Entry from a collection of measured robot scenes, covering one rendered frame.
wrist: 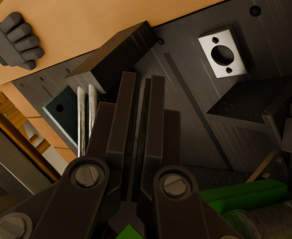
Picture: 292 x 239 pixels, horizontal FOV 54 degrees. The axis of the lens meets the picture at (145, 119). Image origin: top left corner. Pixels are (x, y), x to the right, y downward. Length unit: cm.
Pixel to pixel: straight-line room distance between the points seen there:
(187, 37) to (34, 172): 22
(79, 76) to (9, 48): 33
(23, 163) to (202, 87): 24
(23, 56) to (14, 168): 38
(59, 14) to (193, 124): 27
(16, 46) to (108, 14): 25
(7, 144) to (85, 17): 24
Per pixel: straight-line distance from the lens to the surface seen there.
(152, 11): 36
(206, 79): 37
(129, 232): 27
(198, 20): 33
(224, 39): 32
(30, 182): 28
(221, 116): 31
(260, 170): 28
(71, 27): 48
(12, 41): 62
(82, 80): 33
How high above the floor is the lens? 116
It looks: 31 degrees down
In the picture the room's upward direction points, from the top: 141 degrees counter-clockwise
